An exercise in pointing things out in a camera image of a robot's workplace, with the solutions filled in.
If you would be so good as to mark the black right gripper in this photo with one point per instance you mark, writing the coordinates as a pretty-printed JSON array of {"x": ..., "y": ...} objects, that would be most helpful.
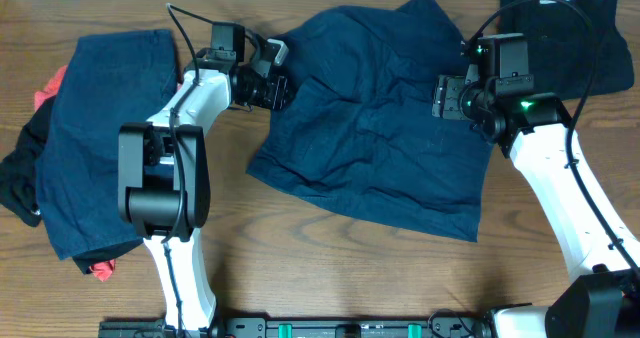
[{"x": 446, "y": 95}]

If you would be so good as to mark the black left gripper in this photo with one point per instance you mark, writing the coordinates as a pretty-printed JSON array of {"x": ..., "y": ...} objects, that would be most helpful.
[{"x": 274, "y": 85}]

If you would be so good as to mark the navy blue shorts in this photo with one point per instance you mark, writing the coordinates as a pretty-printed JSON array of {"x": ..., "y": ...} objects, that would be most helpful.
[{"x": 360, "y": 139}]

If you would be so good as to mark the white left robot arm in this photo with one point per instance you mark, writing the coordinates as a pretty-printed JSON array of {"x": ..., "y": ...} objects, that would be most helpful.
[{"x": 163, "y": 176}]

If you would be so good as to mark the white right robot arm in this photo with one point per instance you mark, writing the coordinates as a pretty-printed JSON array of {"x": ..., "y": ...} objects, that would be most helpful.
[{"x": 536, "y": 133}]

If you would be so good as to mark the black folded garment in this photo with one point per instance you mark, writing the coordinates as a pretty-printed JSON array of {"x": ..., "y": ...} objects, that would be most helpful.
[{"x": 560, "y": 50}]

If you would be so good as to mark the navy blue folded garment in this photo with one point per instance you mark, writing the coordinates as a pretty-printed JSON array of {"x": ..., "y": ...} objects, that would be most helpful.
[{"x": 111, "y": 79}]

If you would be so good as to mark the red printed garment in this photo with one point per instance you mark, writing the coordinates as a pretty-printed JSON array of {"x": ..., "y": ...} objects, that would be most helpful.
[{"x": 50, "y": 90}]

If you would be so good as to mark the black garment under pile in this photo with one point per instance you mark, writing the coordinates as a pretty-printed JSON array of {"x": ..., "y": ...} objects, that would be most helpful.
[{"x": 18, "y": 192}]

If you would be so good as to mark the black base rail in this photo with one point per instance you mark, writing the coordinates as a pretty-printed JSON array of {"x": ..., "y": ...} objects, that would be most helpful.
[{"x": 438, "y": 326}]

